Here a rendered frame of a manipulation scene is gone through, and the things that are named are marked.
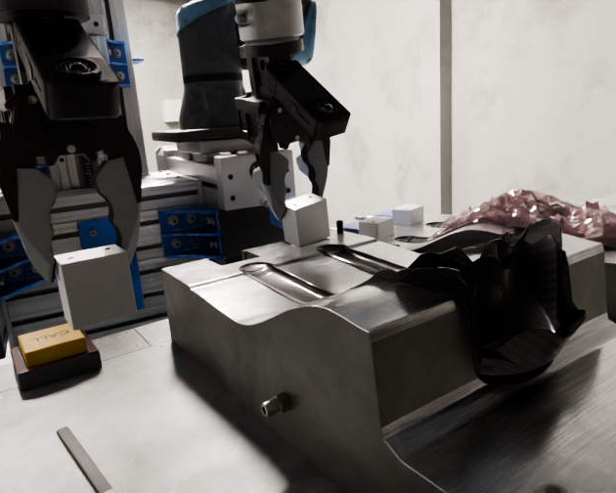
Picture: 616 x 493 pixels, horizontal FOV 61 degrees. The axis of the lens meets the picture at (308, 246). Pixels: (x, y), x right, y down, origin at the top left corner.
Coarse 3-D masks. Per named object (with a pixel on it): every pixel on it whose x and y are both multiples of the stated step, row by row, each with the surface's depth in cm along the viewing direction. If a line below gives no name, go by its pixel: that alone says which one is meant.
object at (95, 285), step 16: (64, 256) 41; (80, 256) 41; (96, 256) 40; (112, 256) 41; (64, 272) 39; (80, 272) 40; (96, 272) 40; (112, 272) 41; (128, 272) 42; (64, 288) 40; (80, 288) 40; (96, 288) 41; (112, 288) 41; (128, 288) 42; (64, 304) 42; (80, 304) 40; (96, 304) 41; (112, 304) 42; (128, 304) 42; (80, 320) 40; (96, 320) 41
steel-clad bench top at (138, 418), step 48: (144, 336) 64; (0, 384) 55; (48, 384) 54; (96, 384) 53; (144, 384) 53; (192, 384) 52; (0, 432) 46; (48, 432) 45; (96, 432) 45; (144, 432) 44; (192, 432) 44; (240, 432) 43; (0, 480) 40; (48, 480) 39; (144, 480) 38; (192, 480) 38; (240, 480) 38; (288, 480) 37
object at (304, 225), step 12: (264, 204) 75; (288, 204) 66; (300, 204) 66; (312, 204) 66; (324, 204) 67; (288, 216) 66; (300, 216) 65; (312, 216) 66; (324, 216) 67; (288, 228) 67; (300, 228) 66; (312, 228) 67; (324, 228) 68; (288, 240) 68; (300, 240) 66; (312, 240) 67
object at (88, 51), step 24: (24, 24) 36; (48, 24) 37; (72, 24) 38; (24, 48) 34; (48, 48) 34; (72, 48) 35; (96, 48) 36; (48, 72) 32; (72, 72) 32; (96, 72) 32; (48, 96) 31; (72, 96) 32; (96, 96) 32; (72, 120) 33
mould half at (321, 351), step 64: (320, 256) 62; (384, 256) 61; (576, 256) 41; (192, 320) 55; (256, 320) 45; (320, 320) 34; (384, 320) 31; (448, 320) 33; (256, 384) 44; (320, 384) 35; (384, 384) 31; (448, 384) 34; (512, 384) 36; (576, 384) 36; (320, 448) 37; (384, 448) 31; (448, 448) 30; (512, 448) 30; (576, 448) 30
